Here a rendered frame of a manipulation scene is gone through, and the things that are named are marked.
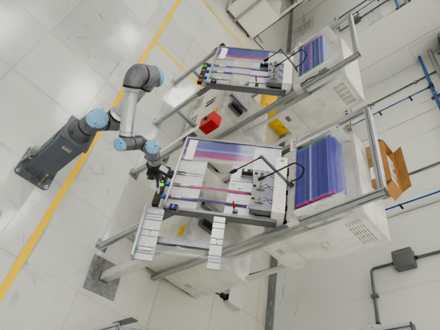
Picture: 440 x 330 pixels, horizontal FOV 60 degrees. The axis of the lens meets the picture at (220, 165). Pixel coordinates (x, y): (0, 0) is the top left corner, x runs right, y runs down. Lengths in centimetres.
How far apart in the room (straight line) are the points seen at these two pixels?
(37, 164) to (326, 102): 236
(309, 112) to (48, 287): 250
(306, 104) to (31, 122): 224
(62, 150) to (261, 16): 478
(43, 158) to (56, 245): 59
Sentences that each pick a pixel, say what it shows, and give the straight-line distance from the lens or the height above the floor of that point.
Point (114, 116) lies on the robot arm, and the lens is 241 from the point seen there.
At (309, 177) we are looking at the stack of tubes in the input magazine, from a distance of 241.
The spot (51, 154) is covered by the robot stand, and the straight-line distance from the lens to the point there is 264.
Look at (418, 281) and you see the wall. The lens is 356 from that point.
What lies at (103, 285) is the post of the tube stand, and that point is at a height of 1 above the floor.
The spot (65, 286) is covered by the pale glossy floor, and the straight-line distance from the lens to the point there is 279.
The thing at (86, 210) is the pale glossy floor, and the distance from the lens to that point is 301.
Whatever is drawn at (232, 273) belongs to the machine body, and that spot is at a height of 61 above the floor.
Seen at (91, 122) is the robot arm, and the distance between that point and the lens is 235.
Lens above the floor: 242
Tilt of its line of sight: 34 degrees down
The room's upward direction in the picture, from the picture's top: 61 degrees clockwise
